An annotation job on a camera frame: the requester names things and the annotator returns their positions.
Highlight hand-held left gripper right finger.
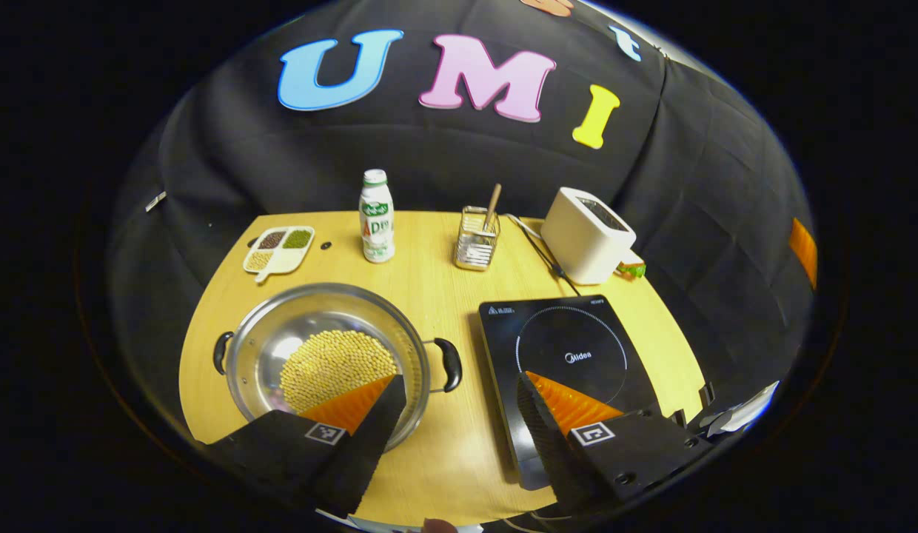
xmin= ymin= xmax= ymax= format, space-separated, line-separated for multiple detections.
xmin=516 ymin=369 xmax=717 ymax=514

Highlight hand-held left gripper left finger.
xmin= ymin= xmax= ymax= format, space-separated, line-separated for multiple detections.
xmin=204 ymin=374 xmax=408 ymax=520

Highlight black induction cooktop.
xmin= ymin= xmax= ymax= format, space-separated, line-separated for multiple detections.
xmin=478 ymin=295 xmax=664 ymax=492

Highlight stainless steel pot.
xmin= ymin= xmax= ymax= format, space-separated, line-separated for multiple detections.
xmin=212 ymin=283 xmax=464 ymax=454

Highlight pile of yellow soybeans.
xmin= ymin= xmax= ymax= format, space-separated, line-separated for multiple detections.
xmin=279 ymin=329 xmax=398 ymax=415

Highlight toy sandwich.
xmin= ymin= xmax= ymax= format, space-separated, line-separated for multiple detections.
xmin=614 ymin=250 xmax=647 ymax=281

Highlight white toaster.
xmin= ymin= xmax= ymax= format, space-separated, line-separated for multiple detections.
xmin=540 ymin=187 xmax=638 ymax=286

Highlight divided white grain dish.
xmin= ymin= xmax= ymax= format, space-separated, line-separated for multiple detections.
xmin=242 ymin=225 xmax=316 ymax=284

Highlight white drink bottle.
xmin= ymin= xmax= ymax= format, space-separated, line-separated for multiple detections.
xmin=358 ymin=169 xmax=396 ymax=264

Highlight black power cable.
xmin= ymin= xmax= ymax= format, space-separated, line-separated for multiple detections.
xmin=502 ymin=213 xmax=583 ymax=298

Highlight wire utensil basket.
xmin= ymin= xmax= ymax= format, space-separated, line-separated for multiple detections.
xmin=453 ymin=206 xmax=501 ymax=272

